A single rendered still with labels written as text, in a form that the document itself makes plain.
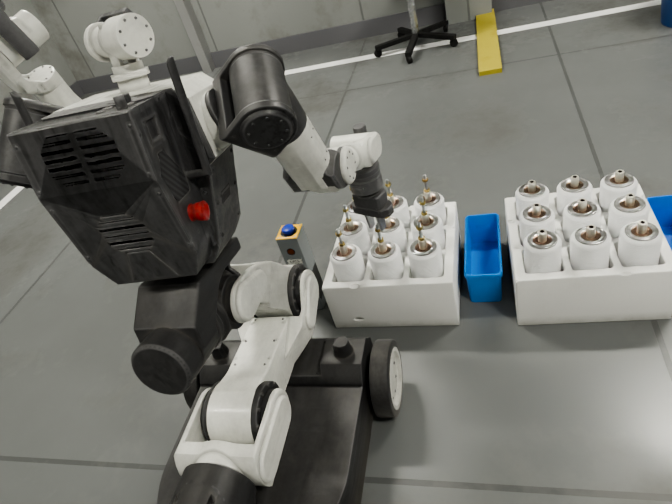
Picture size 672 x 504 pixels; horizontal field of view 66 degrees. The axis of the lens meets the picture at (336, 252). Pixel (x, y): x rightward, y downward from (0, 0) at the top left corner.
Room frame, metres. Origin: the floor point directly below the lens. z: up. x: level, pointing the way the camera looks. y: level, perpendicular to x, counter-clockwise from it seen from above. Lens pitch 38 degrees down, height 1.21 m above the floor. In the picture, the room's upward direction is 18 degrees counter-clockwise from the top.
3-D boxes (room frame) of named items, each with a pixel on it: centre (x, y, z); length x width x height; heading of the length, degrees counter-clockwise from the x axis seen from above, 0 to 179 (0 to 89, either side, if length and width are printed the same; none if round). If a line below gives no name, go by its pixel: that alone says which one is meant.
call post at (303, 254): (1.34, 0.12, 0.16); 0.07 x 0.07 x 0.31; 67
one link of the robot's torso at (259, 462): (0.71, 0.33, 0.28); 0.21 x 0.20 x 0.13; 158
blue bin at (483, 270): (1.23, -0.45, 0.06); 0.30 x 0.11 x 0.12; 157
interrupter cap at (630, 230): (0.93, -0.75, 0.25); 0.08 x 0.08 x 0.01
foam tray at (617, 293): (1.09, -0.68, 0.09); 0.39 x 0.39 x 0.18; 69
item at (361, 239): (1.34, -0.07, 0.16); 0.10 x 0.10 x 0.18
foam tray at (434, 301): (1.30, -0.18, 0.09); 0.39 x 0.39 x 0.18; 67
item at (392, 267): (1.19, -0.13, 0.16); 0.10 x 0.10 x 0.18
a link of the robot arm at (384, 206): (1.19, -0.14, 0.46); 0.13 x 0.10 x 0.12; 44
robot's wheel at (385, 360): (0.87, -0.02, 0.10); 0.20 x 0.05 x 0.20; 158
